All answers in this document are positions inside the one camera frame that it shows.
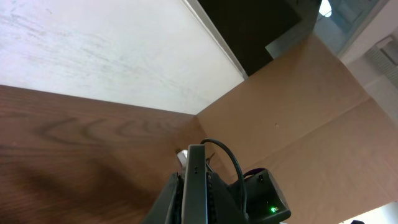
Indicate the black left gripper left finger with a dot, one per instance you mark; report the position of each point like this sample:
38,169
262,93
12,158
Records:
168,206

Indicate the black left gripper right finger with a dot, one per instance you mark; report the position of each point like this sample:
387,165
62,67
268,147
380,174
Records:
221,207

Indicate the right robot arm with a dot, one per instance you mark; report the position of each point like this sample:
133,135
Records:
265,200

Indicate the white USB charger adapter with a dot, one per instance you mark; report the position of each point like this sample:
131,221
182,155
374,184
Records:
182,157

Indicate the brown cardboard panel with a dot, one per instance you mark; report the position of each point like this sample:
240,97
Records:
304,116

